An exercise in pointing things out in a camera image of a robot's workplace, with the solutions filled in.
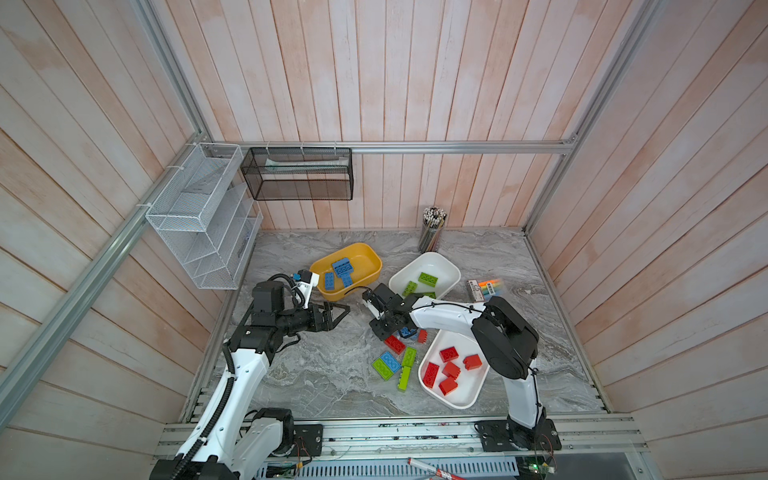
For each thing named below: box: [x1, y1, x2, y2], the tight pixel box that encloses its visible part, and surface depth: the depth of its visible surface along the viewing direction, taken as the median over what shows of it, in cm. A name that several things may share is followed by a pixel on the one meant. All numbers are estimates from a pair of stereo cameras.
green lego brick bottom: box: [398, 366, 411, 391], surface depth 83 cm
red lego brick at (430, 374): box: [422, 362, 439, 389], surface depth 85 cm
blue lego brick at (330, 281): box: [326, 272, 335, 291], surface depth 104 cm
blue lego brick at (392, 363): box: [380, 351, 402, 373], surface depth 88 cm
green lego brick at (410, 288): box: [402, 280, 418, 296], surface depth 103 cm
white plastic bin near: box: [418, 329, 490, 409], surface depth 84 cm
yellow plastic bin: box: [309, 242, 383, 301], surface depth 109 cm
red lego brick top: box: [439, 346, 459, 363], surface depth 88 cm
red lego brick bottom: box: [438, 377, 458, 396], surface depth 81 cm
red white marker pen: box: [407, 457, 467, 480], surface depth 70 cm
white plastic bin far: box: [388, 252, 462, 300], surface depth 106 cm
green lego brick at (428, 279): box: [418, 272, 439, 287], surface depth 106 cm
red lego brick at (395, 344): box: [384, 335, 406, 355], surface depth 91 cm
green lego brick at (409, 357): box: [402, 346, 417, 367], surface depth 89 cm
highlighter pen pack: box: [466, 279, 502, 303], surface depth 103 cm
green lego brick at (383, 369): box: [372, 358, 395, 381], surface depth 87 cm
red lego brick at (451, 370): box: [442, 361, 461, 379], surface depth 85 cm
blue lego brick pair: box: [332, 258, 354, 288], surface depth 109 cm
